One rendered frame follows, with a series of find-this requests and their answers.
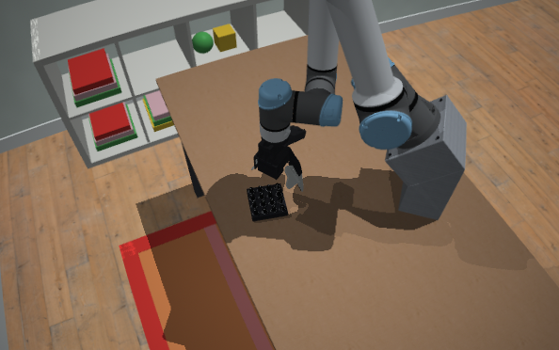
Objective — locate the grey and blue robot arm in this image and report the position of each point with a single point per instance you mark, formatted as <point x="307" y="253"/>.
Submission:
<point x="386" y="119"/>

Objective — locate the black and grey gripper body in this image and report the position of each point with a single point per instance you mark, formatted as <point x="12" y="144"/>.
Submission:
<point x="273" y="164"/>

